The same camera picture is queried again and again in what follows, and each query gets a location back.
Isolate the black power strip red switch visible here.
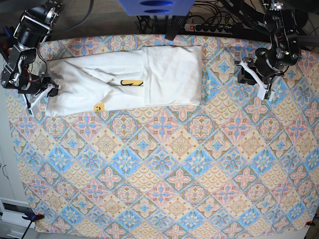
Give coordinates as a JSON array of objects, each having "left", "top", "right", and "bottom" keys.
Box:
[{"left": 184, "top": 23, "right": 233, "bottom": 34}]

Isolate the white printed T-shirt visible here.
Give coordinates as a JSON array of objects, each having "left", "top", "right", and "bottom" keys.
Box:
[{"left": 45, "top": 45, "right": 202, "bottom": 117}]

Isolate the black remote-like device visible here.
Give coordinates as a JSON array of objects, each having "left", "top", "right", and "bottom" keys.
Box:
[{"left": 164, "top": 15, "right": 186, "bottom": 41}]

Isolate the colourful patterned tablecloth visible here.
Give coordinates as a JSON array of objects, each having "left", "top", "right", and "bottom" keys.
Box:
[{"left": 5, "top": 36, "right": 319, "bottom": 239}]

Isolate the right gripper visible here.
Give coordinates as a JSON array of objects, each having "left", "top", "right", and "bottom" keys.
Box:
[{"left": 22, "top": 77, "right": 59, "bottom": 97}]

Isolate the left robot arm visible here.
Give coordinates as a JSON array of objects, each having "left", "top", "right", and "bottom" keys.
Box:
[{"left": 242, "top": 0, "right": 301, "bottom": 86}]

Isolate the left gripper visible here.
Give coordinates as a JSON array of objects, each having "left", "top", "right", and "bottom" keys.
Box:
[{"left": 235, "top": 48, "right": 284, "bottom": 85}]

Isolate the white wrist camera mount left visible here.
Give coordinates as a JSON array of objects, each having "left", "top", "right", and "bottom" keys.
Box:
[{"left": 239, "top": 61, "right": 274, "bottom": 101}]

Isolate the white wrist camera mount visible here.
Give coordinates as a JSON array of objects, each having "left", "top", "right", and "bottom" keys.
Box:
[
  {"left": 24, "top": 84, "right": 59, "bottom": 117},
  {"left": 239, "top": 61, "right": 274, "bottom": 101}
]

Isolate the orange black clamp left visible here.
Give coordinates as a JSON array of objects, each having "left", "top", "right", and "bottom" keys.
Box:
[{"left": 22, "top": 213, "right": 44, "bottom": 222}]

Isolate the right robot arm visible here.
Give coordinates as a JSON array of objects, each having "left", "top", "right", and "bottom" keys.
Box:
[{"left": 0, "top": 0, "right": 63, "bottom": 97}]

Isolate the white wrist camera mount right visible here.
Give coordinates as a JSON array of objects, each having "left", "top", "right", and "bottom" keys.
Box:
[{"left": 24, "top": 84, "right": 59, "bottom": 117}]

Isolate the blue plastic box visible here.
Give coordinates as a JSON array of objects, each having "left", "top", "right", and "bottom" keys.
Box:
[{"left": 119, "top": 0, "right": 195, "bottom": 16}]

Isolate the red blue clamp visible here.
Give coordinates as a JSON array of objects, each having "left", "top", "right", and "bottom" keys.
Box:
[{"left": 0, "top": 26, "right": 16, "bottom": 62}]

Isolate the orange black clamp right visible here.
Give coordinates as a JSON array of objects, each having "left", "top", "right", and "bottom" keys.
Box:
[{"left": 306, "top": 222, "right": 316, "bottom": 226}]

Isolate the orange black clamp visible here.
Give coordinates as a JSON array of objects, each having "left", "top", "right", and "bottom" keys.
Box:
[
  {"left": 22, "top": 213, "right": 44, "bottom": 222},
  {"left": 306, "top": 222, "right": 316, "bottom": 226}
]

